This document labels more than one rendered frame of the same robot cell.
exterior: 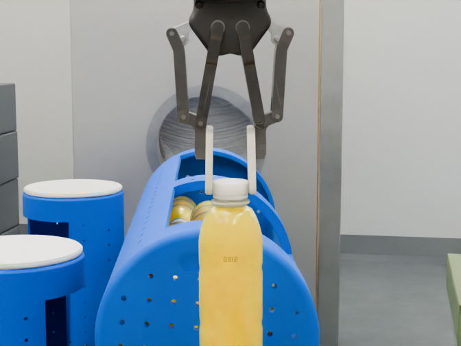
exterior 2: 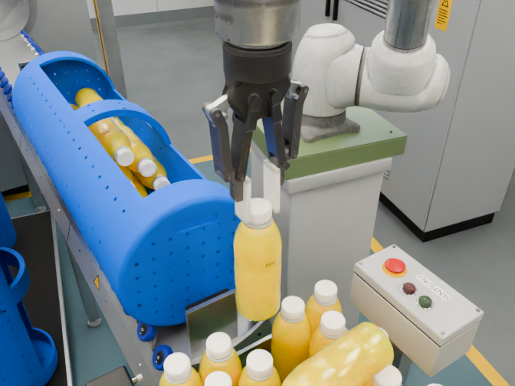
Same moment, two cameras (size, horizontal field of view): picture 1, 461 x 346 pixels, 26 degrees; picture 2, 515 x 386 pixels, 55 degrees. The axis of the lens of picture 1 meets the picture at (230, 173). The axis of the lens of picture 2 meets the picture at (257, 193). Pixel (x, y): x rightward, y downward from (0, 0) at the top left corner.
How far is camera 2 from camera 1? 0.69 m
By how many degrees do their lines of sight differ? 39
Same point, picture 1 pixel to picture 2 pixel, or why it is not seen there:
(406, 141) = not seen: outside the picture
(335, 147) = (109, 13)
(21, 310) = not seen: outside the picture
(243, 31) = (277, 99)
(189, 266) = (178, 227)
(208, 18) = (245, 93)
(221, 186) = (258, 217)
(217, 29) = (257, 104)
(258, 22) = (283, 86)
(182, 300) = (177, 250)
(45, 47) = not seen: outside the picture
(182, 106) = (227, 169)
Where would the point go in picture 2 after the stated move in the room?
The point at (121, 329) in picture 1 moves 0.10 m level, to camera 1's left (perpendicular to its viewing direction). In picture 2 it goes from (137, 282) to (77, 305)
